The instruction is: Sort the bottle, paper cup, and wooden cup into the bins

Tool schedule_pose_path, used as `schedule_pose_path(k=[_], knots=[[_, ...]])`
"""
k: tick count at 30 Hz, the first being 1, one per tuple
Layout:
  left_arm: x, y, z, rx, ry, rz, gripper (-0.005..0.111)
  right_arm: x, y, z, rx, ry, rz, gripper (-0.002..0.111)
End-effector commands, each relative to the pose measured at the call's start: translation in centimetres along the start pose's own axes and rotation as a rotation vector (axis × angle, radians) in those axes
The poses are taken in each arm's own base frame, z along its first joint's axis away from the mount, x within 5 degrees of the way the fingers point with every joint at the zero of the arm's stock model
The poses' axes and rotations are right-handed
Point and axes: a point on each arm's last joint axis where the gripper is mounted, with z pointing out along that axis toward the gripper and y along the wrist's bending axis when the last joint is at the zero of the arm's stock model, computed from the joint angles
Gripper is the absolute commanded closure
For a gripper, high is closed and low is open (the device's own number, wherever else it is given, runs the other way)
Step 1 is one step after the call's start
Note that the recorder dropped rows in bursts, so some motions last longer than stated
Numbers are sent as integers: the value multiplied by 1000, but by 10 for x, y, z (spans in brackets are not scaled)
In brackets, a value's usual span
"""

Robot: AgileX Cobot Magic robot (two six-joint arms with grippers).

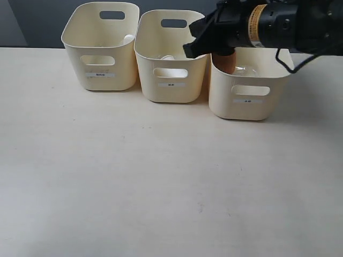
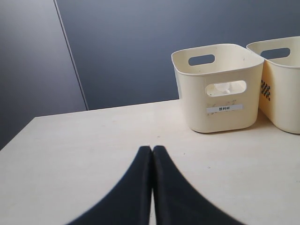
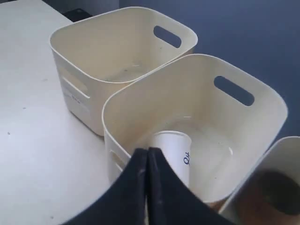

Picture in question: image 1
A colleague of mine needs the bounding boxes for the clear plastic bottle white cap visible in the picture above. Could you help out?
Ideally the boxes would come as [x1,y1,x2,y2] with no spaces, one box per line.
[123,34,135,45]

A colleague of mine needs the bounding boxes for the middle cream plastic bin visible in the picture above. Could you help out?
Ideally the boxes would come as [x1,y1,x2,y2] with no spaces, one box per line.
[134,10,208,103]

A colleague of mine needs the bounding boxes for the brown wooden cup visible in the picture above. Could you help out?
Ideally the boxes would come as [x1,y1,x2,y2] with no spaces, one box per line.
[212,52,236,74]

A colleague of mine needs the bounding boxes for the cream plastic bin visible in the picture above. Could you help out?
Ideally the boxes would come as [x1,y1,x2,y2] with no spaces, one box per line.
[208,48,294,120]
[61,2,140,91]
[134,10,208,103]

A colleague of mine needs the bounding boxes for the white paper cup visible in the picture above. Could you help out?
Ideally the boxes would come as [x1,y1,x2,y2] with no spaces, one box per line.
[153,55,188,79]

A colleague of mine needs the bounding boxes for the left cream plastic bin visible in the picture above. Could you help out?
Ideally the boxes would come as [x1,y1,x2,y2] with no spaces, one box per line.
[61,2,140,91]

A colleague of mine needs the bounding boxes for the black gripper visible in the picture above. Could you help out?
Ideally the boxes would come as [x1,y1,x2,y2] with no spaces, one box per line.
[183,1,252,58]

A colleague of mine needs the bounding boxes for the right cream plastic bin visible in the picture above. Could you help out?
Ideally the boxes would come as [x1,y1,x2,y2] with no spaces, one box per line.
[208,48,294,120]

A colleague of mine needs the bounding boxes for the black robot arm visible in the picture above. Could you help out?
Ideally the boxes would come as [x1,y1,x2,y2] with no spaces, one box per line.
[183,1,342,58]

